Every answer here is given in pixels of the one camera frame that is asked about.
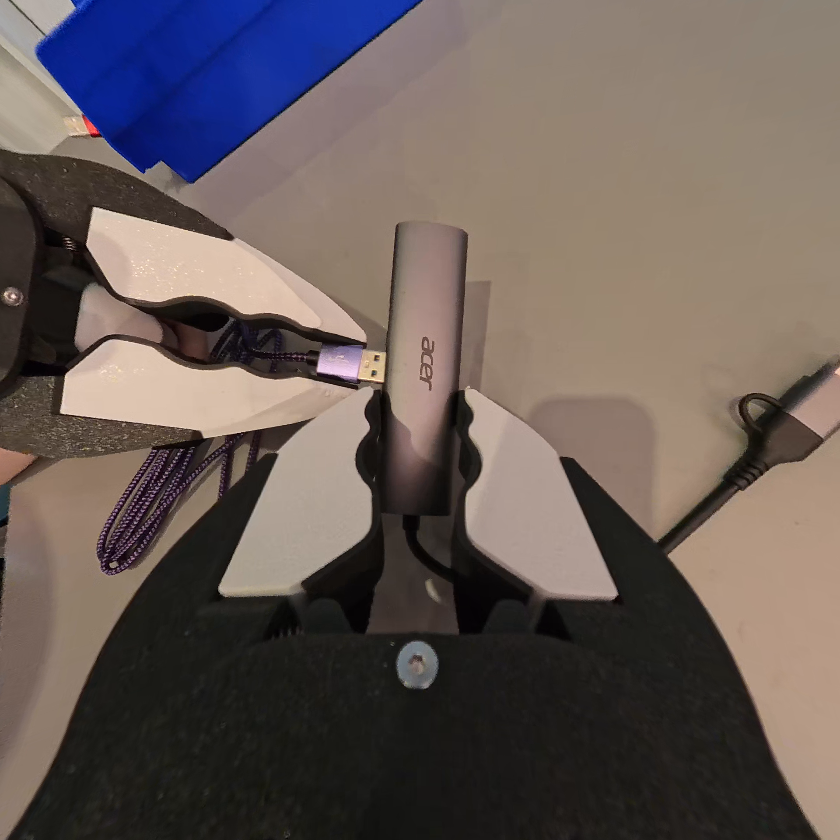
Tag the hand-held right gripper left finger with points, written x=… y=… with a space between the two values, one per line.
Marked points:
x=302 y=518

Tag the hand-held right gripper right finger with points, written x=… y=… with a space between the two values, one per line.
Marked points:
x=531 y=518

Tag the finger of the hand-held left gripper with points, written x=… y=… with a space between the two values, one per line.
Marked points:
x=184 y=262
x=164 y=394

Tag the blue plastic bin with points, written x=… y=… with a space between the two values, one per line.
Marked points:
x=197 y=65

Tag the person's left hand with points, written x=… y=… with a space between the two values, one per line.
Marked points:
x=195 y=344

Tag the small red white tag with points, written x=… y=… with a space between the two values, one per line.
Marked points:
x=79 y=126

